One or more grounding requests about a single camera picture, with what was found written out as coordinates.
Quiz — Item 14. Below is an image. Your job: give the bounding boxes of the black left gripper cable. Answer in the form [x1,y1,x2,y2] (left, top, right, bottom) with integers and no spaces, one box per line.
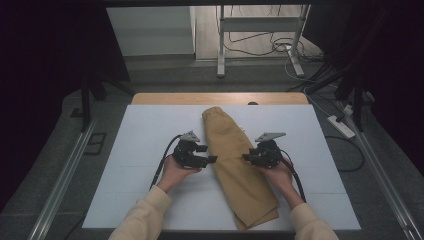
[149,134,183,190]

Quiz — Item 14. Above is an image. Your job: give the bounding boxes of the aluminium floor rail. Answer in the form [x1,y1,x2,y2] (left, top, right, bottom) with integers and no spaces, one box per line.
[339,103,424,240]
[28,119,97,240]

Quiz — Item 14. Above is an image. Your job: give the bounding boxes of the wooden table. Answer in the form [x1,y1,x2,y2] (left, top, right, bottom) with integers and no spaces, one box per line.
[131,92,309,106]

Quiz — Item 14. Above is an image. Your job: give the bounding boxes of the black floor cable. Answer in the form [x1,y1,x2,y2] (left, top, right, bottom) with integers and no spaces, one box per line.
[324,134,365,173]

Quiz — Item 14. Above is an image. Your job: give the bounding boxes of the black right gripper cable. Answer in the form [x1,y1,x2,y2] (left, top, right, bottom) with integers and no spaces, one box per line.
[279,148,307,203]

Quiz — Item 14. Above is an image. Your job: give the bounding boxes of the white floor cable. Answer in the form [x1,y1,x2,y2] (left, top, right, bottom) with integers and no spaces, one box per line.
[284,49,334,118]

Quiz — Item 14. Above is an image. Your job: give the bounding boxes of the white table mat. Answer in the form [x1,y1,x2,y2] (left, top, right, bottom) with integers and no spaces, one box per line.
[82,104,362,232]

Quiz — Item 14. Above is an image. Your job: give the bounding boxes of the white power strip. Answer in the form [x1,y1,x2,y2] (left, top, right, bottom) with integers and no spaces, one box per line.
[327,115,356,140]

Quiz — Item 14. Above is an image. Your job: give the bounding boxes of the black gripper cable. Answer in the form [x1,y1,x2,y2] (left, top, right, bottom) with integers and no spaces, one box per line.
[149,134,183,190]
[279,148,307,203]

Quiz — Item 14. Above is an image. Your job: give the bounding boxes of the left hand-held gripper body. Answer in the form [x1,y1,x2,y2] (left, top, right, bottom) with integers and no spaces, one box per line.
[172,130,201,169]

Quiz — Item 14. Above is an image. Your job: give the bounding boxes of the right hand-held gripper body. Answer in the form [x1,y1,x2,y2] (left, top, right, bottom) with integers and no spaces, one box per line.
[255,132,287,169]

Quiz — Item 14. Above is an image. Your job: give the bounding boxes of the person's right hand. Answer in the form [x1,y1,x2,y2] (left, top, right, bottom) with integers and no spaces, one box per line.
[258,159,300,201]

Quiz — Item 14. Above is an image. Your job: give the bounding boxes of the white metal stand frame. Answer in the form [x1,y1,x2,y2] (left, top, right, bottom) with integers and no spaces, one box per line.
[216,4,312,79]

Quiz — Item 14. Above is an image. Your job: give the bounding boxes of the tan children's pants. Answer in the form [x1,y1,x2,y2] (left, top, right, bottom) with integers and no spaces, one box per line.
[201,106,280,231]

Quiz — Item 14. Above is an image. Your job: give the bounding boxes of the tangle of dark floor cables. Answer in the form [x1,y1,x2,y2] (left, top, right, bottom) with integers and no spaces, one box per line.
[223,31,324,64]

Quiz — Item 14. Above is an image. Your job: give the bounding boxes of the person's left hand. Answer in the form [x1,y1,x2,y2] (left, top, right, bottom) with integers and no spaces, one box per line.
[156,155,203,194]

